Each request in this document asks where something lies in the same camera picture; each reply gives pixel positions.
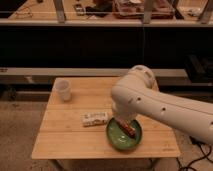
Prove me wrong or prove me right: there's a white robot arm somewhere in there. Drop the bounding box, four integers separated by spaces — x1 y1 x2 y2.
111 65 213 145

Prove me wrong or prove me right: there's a green round plate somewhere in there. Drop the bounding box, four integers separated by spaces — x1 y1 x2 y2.
106 118 142 151

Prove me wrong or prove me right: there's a black floor cable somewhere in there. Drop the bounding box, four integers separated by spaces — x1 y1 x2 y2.
176 135 213 171

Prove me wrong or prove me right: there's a dark device on bench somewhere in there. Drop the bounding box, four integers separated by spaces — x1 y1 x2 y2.
73 4 85 16

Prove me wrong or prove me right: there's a red tray on bench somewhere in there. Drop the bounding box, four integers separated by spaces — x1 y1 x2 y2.
113 0 175 19

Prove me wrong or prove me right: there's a wooden side table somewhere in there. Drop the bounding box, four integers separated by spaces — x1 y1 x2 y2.
31 77 181 171

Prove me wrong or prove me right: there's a brown chocolate bar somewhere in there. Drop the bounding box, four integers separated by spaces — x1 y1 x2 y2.
117 121 136 138

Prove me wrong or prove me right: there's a white snack packet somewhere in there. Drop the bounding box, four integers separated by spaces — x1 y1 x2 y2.
82 112 109 127

